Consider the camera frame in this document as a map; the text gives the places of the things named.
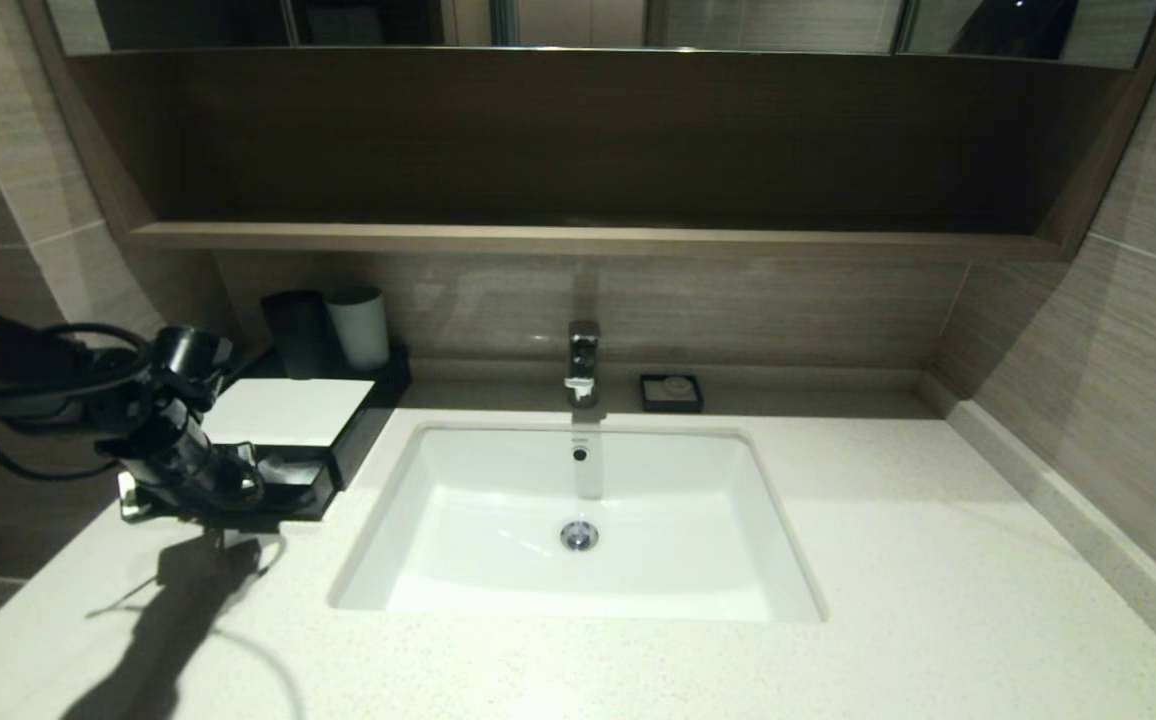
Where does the white sink basin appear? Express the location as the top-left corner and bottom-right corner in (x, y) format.
(328, 422), (827, 625)

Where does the black drawer box white top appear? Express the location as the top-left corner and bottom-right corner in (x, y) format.
(200, 345), (414, 491)

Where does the brown wooden wall shelf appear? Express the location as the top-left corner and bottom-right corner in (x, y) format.
(23, 0), (1156, 261)

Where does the black soap dish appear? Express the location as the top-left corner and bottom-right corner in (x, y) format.
(639, 374), (704, 414)

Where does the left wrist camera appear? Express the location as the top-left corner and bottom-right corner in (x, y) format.
(153, 325), (236, 399)

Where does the chrome faucet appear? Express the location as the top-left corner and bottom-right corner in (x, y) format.
(565, 320), (602, 410)

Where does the black pull-out drawer tray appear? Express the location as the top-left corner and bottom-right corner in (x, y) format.
(128, 452), (341, 529)

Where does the grey white cup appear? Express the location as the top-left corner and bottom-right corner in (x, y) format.
(325, 286), (391, 372)

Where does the mirror cabinet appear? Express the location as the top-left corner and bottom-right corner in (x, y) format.
(48, 0), (1156, 69)

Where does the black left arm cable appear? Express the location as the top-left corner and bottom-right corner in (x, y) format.
(0, 322), (269, 511)

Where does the black cup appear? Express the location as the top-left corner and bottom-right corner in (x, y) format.
(260, 291), (330, 381)

